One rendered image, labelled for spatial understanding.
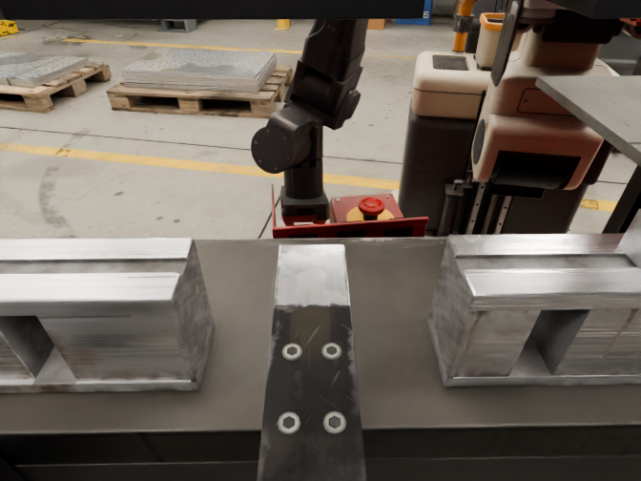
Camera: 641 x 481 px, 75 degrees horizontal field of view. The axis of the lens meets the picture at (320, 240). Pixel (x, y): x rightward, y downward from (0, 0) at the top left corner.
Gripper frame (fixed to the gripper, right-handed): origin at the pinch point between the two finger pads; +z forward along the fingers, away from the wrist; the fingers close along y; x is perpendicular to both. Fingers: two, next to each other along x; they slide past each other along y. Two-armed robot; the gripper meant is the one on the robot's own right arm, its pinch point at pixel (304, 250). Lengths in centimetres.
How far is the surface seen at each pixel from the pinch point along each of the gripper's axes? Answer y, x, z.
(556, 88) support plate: 15.9, 25.6, -24.4
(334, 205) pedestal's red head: -3.0, 5.0, -6.1
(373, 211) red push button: 3.5, 9.8, -7.2
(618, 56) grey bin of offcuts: -161, 179, -31
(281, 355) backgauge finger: 45.4, -4.2, -15.7
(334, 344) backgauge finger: 45.2, -2.0, -15.9
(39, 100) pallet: -272, -168, -4
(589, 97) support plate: 18.9, 27.2, -23.6
